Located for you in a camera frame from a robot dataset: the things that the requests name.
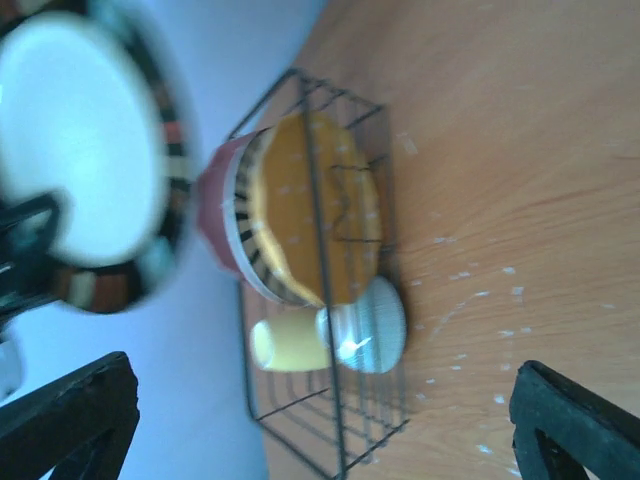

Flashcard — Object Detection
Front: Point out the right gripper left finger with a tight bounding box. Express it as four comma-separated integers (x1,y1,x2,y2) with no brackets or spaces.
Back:
1,351,140,479

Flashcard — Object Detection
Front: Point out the pink dotted plate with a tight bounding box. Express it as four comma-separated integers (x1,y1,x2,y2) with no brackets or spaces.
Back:
196,133,256,278

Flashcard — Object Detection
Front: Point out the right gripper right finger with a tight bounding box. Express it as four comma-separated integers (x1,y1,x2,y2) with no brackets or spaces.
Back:
509,360,639,479

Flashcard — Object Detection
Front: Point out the orange dotted plate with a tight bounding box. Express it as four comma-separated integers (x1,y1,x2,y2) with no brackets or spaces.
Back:
249,111,383,306

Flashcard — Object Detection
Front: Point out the black rimmed cream plate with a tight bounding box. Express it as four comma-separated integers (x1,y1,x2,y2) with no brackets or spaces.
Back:
1,1,196,315

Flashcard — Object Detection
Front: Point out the yellow ceramic mug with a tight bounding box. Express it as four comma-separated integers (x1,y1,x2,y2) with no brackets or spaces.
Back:
249,308,330,373

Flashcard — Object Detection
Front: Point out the dark wire dish rack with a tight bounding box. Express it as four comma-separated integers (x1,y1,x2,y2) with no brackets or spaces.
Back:
223,68,409,479

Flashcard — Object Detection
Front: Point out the light green ceramic bowl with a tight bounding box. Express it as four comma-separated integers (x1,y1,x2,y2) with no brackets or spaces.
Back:
315,276,407,374

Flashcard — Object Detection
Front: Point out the triangular finger of the left gripper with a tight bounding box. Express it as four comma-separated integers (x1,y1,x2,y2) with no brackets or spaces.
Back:
1,192,61,320

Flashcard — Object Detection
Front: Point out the black white striped plate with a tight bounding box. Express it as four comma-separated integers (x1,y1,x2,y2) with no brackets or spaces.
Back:
221,129,306,306

